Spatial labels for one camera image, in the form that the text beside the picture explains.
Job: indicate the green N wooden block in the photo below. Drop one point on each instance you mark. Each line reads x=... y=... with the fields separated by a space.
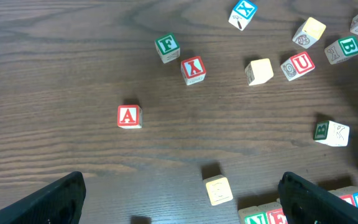
x=252 y=215

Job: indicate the red X wooden block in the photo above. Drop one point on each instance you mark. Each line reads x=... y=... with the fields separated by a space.
x=193 y=70

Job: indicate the blue X wooden block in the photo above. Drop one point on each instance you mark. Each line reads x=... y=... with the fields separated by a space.
x=242 y=14

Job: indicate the yellow O wooden block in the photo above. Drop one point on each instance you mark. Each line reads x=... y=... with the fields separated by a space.
x=259 y=72

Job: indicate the yellow block upper middle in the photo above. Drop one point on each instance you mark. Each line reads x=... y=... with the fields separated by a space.
x=309 y=33

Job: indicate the green F wooden block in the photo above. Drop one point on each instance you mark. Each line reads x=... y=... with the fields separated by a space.
x=167 y=47

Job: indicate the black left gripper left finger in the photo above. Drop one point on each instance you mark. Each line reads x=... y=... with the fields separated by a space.
x=60 y=202

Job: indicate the red U block upper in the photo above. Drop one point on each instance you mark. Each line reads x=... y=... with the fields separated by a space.
x=297 y=66

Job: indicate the yellow G wooden block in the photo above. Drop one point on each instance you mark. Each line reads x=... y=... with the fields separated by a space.
x=218 y=189

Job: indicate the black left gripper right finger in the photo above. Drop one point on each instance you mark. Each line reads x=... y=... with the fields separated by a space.
x=304 y=202

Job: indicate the green B wooden block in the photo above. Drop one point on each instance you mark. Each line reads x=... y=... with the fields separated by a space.
x=342 y=50

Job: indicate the red E wooden block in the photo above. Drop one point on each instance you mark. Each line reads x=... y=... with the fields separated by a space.
x=274 y=213

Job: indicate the red A wooden block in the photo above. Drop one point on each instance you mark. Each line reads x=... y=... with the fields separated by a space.
x=129 y=116

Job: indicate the plain wood top block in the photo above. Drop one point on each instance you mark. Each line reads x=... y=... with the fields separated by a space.
x=331 y=133

